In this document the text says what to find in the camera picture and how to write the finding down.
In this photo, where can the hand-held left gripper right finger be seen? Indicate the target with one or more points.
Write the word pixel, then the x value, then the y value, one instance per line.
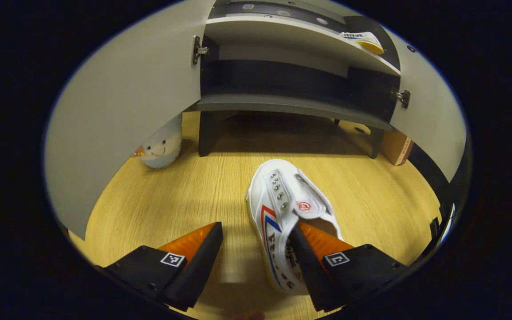
pixel 311 275

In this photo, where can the white grey shoe cabinet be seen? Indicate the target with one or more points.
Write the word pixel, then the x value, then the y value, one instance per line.
pixel 282 38

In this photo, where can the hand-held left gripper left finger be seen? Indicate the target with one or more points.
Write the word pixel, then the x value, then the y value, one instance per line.
pixel 202 262

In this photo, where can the orange white book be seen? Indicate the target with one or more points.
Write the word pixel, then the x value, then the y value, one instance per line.
pixel 396 146

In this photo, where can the white cabinet door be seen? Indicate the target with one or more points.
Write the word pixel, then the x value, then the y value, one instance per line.
pixel 127 102
pixel 434 120

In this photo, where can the white canvas shoe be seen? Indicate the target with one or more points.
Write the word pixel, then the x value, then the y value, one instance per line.
pixel 362 41
pixel 278 200

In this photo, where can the white plush toy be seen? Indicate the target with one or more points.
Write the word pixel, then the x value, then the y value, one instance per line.
pixel 162 146

